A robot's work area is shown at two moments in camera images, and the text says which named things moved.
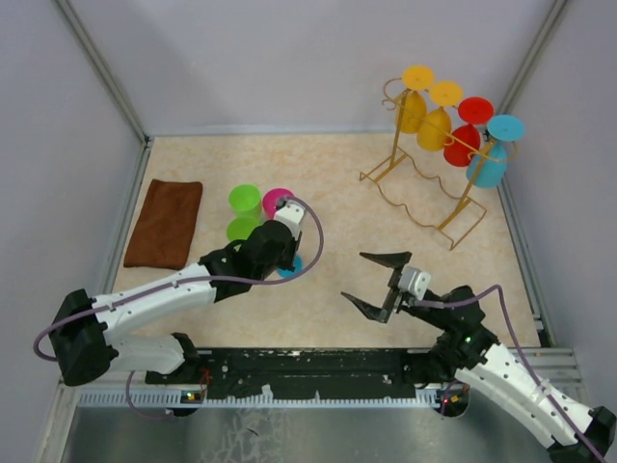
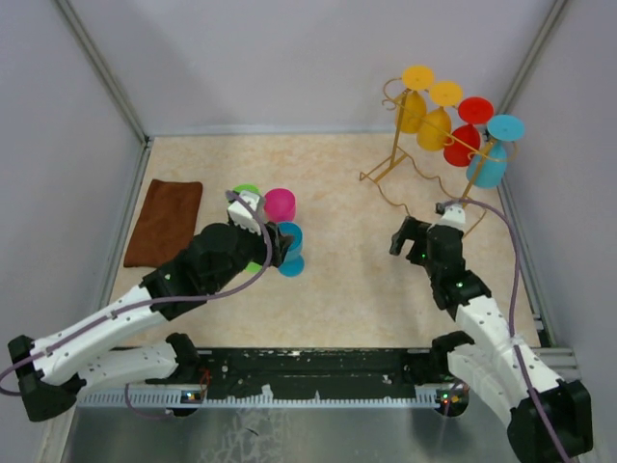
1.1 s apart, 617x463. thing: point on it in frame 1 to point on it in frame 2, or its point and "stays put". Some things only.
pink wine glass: x=270 y=198 stays put
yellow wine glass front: x=435 y=126 stays put
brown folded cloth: x=167 y=226 stays put
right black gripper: x=394 y=297 to x=412 y=229
